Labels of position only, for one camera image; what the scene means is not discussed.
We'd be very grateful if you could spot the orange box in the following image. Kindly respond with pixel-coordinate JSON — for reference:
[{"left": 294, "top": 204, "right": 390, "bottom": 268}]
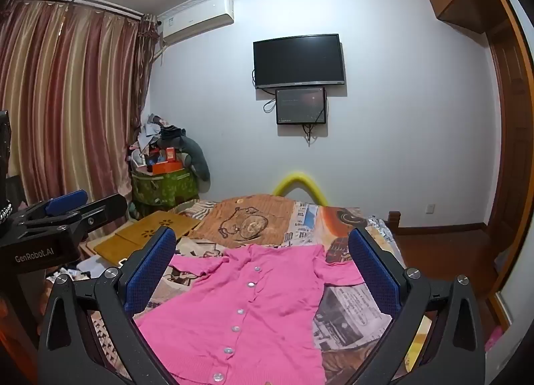
[{"left": 152, "top": 161, "right": 184, "bottom": 175}]

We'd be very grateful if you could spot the orange bear blanket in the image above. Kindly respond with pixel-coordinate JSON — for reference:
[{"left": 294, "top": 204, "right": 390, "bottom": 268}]
[{"left": 190, "top": 195, "right": 299, "bottom": 251}]

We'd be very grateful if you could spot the white curtain rail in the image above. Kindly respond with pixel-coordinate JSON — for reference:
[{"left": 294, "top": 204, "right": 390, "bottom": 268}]
[{"left": 12, "top": 0, "right": 160, "bottom": 22}]

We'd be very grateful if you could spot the striped pink curtain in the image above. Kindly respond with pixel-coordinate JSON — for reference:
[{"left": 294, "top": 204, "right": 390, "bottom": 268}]
[{"left": 0, "top": 0, "right": 153, "bottom": 240}]

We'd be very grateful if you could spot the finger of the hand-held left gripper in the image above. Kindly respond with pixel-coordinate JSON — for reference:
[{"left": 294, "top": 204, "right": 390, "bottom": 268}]
[
  {"left": 62, "top": 193, "right": 128, "bottom": 241},
  {"left": 17, "top": 189, "right": 89, "bottom": 228}
]

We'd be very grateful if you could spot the yellow bamboo seat mat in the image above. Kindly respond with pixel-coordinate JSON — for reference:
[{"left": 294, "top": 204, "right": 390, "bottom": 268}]
[
  {"left": 116, "top": 210, "right": 202, "bottom": 245},
  {"left": 93, "top": 234, "right": 148, "bottom": 266}
]

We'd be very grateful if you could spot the pink cloth item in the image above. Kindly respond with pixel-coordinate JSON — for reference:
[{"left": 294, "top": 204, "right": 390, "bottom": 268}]
[{"left": 483, "top": 324, "right": 506, "bottom": 353}]

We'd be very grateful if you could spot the grey plush toy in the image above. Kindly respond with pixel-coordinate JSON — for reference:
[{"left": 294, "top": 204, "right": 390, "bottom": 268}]
[{"left": 179, "top": 135, "right": 211, "bottom": 182}]

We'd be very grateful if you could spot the white air conditioner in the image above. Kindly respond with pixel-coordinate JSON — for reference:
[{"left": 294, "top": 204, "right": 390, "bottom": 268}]
[{"left": 156, "top": 0, "right": 235, "bottom": 46}]

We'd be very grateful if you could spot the small black wall monitor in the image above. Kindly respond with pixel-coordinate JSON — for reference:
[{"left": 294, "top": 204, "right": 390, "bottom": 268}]
[{"left": 275, "top": 87, "right": 327, "bottom": 125}]

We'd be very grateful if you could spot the black wall television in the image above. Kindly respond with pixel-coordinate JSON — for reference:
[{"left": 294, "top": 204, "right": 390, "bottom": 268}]
[{"left": 253, "top": 34, "right": 346, "bottom": 90}]

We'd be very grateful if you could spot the wooden door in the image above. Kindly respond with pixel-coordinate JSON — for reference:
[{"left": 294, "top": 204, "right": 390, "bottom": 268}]
[{"left": 484, "top": 0, "right": 534, "bottom": 321}]

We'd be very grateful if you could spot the printed bed blanket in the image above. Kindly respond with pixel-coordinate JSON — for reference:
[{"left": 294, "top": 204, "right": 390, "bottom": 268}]
[{"left": 54, "top": 197, "right": 430, "bottom": 385}]

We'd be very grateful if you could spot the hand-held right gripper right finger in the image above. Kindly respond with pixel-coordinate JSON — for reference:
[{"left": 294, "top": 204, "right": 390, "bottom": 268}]
[{"left": 348, "top": 227, "right": 487, "bottom": 385}]

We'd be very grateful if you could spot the pink buttoned cardigan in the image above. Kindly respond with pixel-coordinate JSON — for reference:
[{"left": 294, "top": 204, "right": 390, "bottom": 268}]
[{"left": 133, "top": 243, "right": 366, "bottom": 385}]

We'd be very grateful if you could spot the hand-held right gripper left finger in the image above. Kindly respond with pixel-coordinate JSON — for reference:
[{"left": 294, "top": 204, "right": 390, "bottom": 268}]
[{"left": 37, "top": 227, "right": 178, "bottom": 385}]

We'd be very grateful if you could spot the yellow foam tube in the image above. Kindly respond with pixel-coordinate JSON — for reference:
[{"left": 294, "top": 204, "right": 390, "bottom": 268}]
[{"left": 273, "top": 172, "right": 330, "bottom": 206}]

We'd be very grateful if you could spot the pile of clothes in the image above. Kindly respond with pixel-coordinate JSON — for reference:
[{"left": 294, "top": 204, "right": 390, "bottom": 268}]
[{"left": 127, "top": 113, "right": 187, "bottom": 169}]

